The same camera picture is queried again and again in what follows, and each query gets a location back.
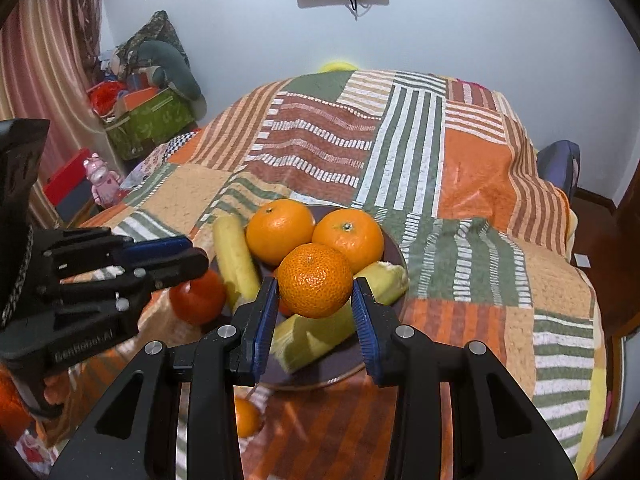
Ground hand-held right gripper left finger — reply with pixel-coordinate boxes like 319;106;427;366
47;276;280;480

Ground red box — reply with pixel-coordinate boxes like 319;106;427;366
42;150;101;222

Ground yellow corn cob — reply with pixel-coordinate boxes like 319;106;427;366
212;214;261;311
271;261;410;375

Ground floral cloth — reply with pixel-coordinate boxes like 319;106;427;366
120;130;203;189

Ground small orange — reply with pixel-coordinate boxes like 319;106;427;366
234;397;263;438

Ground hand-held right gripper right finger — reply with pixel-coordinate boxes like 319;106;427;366
352;276;578;480

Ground striped red curtain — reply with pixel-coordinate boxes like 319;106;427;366
0;0;108;211

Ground red plastic bag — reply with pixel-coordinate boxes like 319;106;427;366
87;80;126;113

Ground pink toy figure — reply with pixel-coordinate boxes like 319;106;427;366
84;154;124;207

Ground dark patterned pillow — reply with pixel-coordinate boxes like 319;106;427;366
116;10;191;68

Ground purple round plate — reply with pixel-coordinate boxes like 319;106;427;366
210;204;410;392

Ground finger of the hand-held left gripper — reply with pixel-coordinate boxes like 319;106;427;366
42;227;194;282
39;250;209;312

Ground orange cardboard box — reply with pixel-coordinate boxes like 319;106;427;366
117;87;169;114

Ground green storage box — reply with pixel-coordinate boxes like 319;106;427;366
104;89;196;161

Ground large orange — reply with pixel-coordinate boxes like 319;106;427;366
245;199;317;267
312;208;385;273

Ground blue chair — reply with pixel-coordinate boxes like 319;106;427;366
536;140;582;202

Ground textured mandarin orange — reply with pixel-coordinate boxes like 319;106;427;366
276;242;354;318

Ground striped patchwork blanket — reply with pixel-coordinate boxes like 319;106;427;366
0;69;608;480

